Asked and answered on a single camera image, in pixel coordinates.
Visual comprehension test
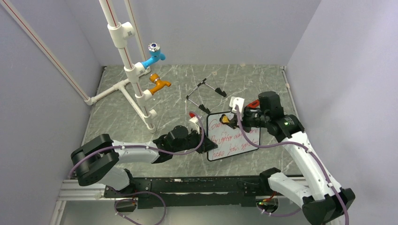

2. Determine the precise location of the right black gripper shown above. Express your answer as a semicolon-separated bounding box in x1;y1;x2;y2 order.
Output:
229;107;269;133

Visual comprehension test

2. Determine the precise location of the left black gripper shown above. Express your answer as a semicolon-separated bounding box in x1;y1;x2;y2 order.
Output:
173;127;218;154

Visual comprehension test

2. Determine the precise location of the small black-framed whiteboard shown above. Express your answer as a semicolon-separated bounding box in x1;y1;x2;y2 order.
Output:
206;112;258;161

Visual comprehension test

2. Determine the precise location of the yellow black eraser cloth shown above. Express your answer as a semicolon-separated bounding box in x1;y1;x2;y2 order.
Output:
219;114;232;126

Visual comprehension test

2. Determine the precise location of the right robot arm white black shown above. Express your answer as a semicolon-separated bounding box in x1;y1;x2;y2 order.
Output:
220;91;355;225

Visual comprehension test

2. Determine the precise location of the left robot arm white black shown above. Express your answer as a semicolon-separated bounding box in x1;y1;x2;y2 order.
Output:
70;126;218;197

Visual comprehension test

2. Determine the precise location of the orange faucet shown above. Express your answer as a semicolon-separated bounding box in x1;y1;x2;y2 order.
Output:
149;73;171;95

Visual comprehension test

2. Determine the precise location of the blue faucet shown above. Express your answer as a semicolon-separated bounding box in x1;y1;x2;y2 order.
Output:
141;42;166;69

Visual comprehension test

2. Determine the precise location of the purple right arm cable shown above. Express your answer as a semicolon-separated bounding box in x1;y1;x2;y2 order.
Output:
235;105;351;225

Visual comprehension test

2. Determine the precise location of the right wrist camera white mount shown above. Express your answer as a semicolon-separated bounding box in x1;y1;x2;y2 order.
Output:
229;96;245;115

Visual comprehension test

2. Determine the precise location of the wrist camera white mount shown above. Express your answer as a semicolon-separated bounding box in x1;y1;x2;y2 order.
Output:
229;96;245;115
188;112;201;134

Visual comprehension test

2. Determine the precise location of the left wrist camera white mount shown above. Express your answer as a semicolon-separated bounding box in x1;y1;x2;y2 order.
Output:
188;112;201;134

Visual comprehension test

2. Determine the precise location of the black wire whiteboard stand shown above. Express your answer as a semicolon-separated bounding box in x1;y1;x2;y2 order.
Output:
185;72;227;115

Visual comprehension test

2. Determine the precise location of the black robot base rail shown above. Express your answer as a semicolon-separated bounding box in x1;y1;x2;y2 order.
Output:
104;175;277;209

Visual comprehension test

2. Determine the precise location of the aluminium extrusion frame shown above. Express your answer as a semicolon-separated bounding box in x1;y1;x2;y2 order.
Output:
52;180;307;225

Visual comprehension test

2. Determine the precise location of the white PVC pipe frame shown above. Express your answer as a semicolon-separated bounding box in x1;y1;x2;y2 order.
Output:
84;0;158;134

